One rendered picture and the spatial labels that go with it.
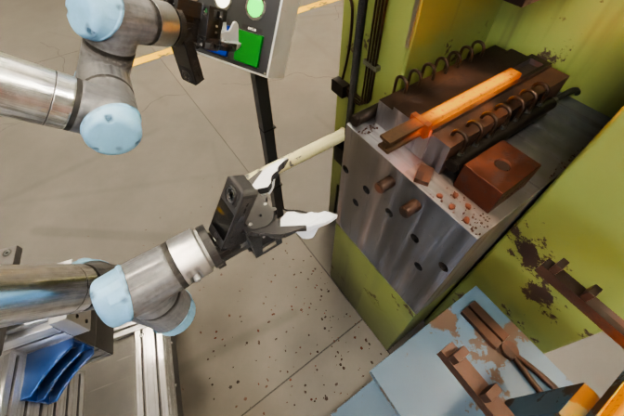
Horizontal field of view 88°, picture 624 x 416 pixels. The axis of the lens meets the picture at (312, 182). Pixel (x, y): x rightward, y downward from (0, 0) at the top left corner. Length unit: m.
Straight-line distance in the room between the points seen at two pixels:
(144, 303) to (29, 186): 1.94
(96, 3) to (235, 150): 1.55
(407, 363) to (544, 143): 0.57
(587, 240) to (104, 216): 1.93
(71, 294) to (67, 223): 1.51
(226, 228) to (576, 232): 0.66
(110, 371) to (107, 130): 1.01
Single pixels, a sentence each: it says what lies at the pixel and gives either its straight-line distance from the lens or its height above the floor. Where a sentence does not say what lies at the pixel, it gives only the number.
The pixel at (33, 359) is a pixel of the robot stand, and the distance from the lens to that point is 0.96.
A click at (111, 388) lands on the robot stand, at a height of 0.21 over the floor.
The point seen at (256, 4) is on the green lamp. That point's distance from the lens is 0.89.
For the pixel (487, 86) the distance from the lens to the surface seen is 0.84.
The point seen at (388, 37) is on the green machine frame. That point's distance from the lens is 0.91.
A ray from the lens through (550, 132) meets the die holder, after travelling 0.95.
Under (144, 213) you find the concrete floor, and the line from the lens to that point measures 1.93.
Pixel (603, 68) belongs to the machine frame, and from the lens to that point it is 1.05.
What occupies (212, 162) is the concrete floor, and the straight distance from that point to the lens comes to 2.03.
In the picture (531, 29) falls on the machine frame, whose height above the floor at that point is 1.02.
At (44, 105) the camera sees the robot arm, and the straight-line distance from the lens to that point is 0.53.
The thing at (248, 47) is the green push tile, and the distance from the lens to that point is 0.89.
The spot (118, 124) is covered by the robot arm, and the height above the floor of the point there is 1.14.
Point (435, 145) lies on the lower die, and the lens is 0.70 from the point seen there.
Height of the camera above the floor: 1.44
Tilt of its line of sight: 51 degrees down
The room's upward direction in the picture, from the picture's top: straight up
